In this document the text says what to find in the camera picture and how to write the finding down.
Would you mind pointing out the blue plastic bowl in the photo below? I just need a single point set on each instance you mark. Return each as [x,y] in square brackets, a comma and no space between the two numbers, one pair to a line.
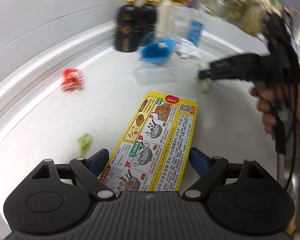
[159,51]

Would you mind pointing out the small red crumpled wrapper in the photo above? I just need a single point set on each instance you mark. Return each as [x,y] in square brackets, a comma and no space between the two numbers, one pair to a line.
[72,79]

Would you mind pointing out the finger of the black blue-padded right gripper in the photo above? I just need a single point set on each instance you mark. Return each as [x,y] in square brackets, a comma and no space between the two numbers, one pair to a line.
[239,67]

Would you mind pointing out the clear plastic container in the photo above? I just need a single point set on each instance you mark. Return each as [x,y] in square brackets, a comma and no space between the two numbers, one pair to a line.
[147,73]

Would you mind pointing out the person's right hand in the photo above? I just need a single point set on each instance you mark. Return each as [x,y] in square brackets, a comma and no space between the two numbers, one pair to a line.
[263,105]

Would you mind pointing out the green vegetable scrap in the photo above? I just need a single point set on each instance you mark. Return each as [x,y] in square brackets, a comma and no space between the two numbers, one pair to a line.
[84,143]

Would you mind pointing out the crumpled clear plastic wrap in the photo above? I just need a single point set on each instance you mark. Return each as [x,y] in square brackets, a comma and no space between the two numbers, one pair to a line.
[187,50]

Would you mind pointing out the clear water bottle blue label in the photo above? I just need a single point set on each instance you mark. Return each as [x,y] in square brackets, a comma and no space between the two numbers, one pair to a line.
[197,25]

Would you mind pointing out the white bottle yellow cap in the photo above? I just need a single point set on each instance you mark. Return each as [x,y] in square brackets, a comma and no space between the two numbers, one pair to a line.
[163,11]

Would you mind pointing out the yellow food box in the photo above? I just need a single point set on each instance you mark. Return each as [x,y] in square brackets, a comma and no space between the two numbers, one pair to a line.
[154,151]

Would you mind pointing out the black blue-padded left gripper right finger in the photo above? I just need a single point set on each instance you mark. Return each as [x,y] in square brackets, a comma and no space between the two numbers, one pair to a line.
[211,171]

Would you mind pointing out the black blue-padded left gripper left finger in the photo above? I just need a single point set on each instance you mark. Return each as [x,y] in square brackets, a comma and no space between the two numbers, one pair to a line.
[87,171]

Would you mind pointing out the garlic sprouts in glass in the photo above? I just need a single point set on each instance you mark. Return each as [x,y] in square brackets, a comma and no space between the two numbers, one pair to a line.
[249,15]

